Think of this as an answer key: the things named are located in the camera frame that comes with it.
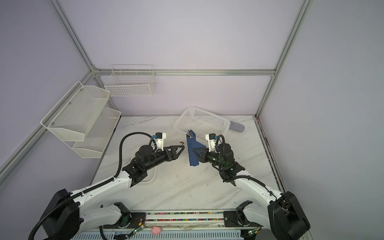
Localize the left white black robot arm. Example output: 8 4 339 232
34 145 185 240

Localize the white wire wall basket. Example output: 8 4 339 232
104 65 157 97

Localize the grey oval pouch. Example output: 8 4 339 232
229 121 245 133

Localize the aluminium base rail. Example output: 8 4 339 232
105 209 267 229

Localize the silver table knife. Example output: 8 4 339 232
187 130 193 139

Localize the white two-tier mesh shelf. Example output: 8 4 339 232
41 82 121 159

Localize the pink round toy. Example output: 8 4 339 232
151 226 162 235

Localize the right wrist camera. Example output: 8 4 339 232
205 133 218 152

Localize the white rectangular plastic tray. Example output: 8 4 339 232
131 147 157 185

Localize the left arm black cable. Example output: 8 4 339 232
27 131 157 240

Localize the blue paper napkin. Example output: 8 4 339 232
186 130 206 167

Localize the white perforated plastic basket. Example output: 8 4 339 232
174 107 231 140

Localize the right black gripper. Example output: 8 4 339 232
192 147 226 169

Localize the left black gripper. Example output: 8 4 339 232
144 144 184 172

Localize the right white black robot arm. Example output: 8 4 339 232
188 143 311 240

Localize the aluminium frame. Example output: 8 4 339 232
0 0 314 211

